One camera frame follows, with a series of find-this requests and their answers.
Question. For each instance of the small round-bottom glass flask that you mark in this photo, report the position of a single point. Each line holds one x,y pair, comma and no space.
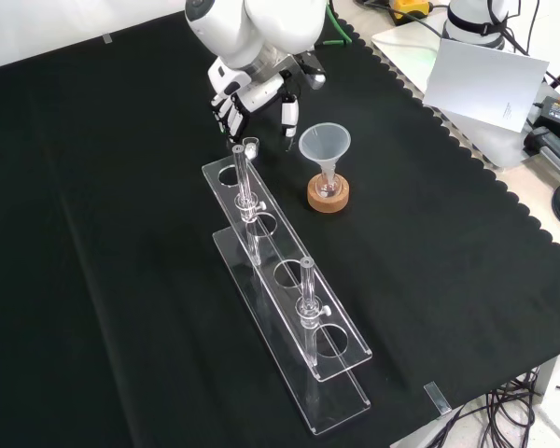
329,186

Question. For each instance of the black cloth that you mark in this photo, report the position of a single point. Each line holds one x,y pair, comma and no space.
121,233

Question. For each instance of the clear acrylic funnel stand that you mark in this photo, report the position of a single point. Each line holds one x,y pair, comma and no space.
287,273

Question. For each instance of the yellow stop button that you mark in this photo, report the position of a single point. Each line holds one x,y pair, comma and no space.
410,8

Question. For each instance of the grey tape strip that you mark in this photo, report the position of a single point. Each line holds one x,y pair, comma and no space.
437,396
108,38

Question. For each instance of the white paper card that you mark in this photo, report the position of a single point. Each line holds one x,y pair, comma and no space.
485,84

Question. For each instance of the pale board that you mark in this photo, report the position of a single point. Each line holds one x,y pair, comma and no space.
401,46

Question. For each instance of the black power adapter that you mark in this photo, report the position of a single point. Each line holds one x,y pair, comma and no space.
557,114

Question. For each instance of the translucent plastic funnel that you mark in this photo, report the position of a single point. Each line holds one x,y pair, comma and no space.
324,142

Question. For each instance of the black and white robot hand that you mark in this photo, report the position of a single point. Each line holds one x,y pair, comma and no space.
261,95

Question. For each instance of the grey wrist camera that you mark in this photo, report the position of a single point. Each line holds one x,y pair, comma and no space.
315,74

